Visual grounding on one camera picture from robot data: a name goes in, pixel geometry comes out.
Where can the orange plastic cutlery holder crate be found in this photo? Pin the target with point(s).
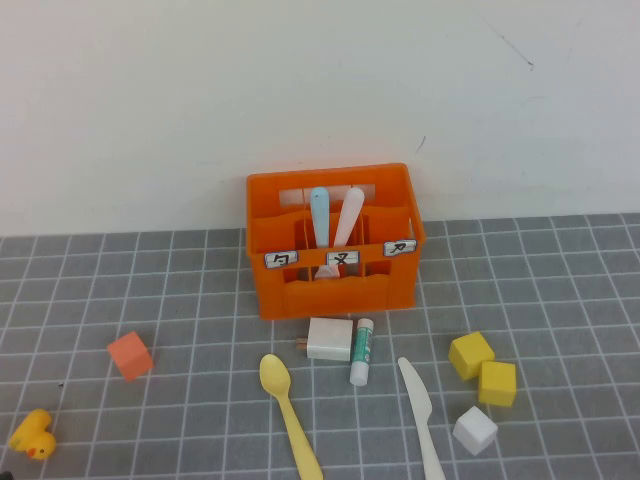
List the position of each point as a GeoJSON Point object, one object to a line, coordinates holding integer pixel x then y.
{"type": "Point", "coordinates": [330, 300]}

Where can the orange cube block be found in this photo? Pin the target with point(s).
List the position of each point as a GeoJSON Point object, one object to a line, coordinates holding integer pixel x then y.
{"type": "Point", "coordinates": [130, 356]}

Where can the white cube block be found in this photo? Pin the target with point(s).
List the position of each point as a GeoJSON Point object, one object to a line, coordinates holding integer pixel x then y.
{"type": "Point", "coordinates": [475, 431]}

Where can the yellow rubber duck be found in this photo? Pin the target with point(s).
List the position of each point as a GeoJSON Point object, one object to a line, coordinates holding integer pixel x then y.
{"type": "Point", "coordinates": [35, 435]}

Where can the white label fork character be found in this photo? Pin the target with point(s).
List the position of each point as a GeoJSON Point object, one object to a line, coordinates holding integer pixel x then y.
{"type": "Point", "coordinates": [342, 258]}

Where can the white plastic knife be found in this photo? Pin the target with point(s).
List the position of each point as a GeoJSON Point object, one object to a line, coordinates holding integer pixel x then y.
{"type": "Point", "coordinates": [417, 395]}

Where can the pale pink plastic fork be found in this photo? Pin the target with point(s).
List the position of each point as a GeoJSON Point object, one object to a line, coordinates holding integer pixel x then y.
{"type": "Point", "coordinates": [350, 212]}

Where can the white label spoon character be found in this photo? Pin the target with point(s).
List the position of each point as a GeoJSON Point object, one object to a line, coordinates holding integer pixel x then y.
{"type": "Point", "coordinates": [281, 260]}

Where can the grey grid cutting mat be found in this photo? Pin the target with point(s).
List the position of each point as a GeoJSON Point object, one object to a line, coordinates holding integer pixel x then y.
{"type": "Point", "coordinates": [200, 300]}

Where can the white charger plug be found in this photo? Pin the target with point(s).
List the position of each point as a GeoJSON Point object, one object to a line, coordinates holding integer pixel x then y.
{"type": "Point", "coordinates": [327, 339]}

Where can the green and white glue stick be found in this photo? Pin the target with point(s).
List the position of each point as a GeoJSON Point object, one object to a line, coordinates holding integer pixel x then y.
{"type": "Point", "coordinates": [362, 350]}

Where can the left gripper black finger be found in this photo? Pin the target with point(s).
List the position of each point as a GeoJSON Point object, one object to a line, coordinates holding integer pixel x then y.
{"type": "Point", "coordinates": [4, 476]}

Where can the yellow cube block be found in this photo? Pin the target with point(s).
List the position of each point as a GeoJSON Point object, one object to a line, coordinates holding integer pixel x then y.
{"type": "Point", "coordinates": [497, 384]}
{"type": "Point", "coordinates": [470, 352]}

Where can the yellow plastic spoon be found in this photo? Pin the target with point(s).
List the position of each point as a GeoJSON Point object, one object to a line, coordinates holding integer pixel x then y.
{"type": "Point", "coordinates": [274, 377]}

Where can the light blue plastic fork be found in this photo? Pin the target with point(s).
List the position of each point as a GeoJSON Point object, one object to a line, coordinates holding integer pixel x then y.
{"type": "Point", "coordinates": [320, 215]}

